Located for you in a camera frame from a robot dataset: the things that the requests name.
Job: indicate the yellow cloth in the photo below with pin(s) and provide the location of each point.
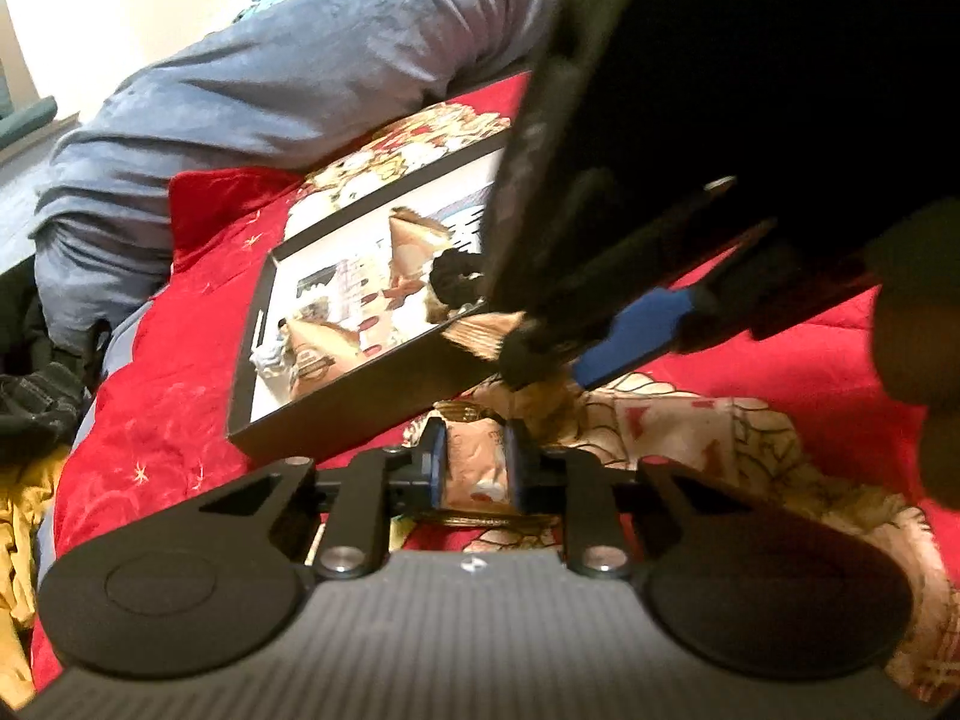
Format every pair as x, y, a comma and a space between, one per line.
22, 555

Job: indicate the blue fleece blanket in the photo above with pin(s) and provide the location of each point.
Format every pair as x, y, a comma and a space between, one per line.
285, 75

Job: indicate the dark green cushion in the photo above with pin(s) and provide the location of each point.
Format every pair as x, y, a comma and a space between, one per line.
30, 120

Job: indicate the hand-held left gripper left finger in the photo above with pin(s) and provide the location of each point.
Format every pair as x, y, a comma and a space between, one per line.
435, 465

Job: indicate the printed picture card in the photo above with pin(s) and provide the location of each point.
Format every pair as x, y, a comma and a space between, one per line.
337, 292

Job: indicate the printed pillow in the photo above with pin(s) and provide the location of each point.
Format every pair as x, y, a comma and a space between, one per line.
266, 4

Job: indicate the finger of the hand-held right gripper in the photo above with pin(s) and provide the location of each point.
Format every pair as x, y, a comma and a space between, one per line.
645, 240
637, 334

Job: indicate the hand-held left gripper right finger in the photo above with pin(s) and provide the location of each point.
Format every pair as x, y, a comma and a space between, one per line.
517, 476

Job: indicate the red bear print blanket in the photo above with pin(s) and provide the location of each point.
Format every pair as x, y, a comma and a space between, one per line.
187, 405

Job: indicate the white fluffy item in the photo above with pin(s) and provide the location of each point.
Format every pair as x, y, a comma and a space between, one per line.
271, 356

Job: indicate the dark clothing pile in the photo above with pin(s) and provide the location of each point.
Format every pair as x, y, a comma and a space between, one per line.
37, 390

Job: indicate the grey shallow box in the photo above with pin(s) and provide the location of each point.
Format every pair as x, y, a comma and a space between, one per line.
360, 412

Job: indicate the person's right hand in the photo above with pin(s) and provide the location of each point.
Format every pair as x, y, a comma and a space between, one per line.
922, 315

